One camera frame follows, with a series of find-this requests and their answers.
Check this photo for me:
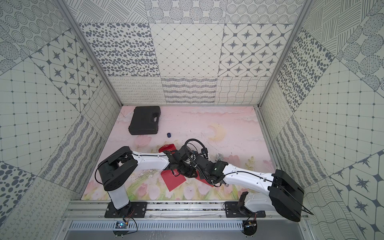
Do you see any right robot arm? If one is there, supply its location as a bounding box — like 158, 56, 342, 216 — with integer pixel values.
192, 156, 305, 222

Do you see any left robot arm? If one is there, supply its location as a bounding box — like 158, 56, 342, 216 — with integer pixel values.
97, 146, 198, 210

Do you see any orange adjustable wrench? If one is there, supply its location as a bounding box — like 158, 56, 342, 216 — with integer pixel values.
215, 154, 224, 162

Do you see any black plastic case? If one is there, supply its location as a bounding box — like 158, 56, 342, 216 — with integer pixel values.
129, 106, 161, 135

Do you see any right circuit board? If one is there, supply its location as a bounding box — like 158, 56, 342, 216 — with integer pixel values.
242, 220, 258, 236

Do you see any circuit board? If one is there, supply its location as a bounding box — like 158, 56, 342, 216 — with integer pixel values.
242, 220, 258, 236
113, 221, 130, 237

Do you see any left circuit board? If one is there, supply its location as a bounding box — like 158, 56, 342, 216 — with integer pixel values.
113, 221, 130, 237

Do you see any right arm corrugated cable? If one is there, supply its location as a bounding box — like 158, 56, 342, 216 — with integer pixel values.
183, 138, 210, 178

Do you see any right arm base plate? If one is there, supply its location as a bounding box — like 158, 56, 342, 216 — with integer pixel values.
223, 202, 266, 218

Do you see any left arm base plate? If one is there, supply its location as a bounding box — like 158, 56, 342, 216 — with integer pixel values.
104, 202, 148, 219

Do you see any aluminium mounting rail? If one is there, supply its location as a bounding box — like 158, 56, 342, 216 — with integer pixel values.
61, 200, 285, 221

